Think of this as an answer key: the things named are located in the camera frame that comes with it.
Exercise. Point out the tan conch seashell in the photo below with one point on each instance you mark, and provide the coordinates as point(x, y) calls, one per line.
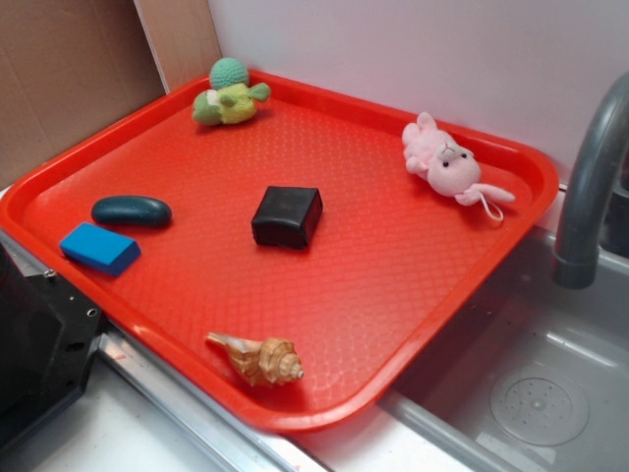
point(273, 361)

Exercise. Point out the pink plush bunny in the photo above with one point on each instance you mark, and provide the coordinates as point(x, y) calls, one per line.
point(450, 169)

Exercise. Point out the red plastic tray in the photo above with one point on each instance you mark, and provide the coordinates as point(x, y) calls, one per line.
point(390, 263)

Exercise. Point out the brown cardboard panel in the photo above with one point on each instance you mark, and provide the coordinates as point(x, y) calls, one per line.
point(68, 70)

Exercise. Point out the grey toy faucet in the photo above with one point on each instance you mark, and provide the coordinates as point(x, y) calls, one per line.
point(594, 215)

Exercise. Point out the grey toy sink basin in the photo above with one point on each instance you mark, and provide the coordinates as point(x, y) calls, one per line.
point(527, 376)

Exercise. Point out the dark teal oval stone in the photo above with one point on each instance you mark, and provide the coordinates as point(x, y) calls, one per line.
point(132, 210)

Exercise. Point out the light wooden board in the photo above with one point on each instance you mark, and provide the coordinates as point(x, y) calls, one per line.
point(181, 37)

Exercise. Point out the green plush animal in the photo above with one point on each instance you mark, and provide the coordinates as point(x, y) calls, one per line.
point(229, 106)

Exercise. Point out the black cube block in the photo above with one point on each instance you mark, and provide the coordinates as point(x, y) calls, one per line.
point(287, 217)

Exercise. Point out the teal crocheted ball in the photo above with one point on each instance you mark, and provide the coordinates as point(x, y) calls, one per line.
point(227, 72)

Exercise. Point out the blue rectangular block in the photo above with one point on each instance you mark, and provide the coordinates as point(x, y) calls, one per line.
point(101, 249)

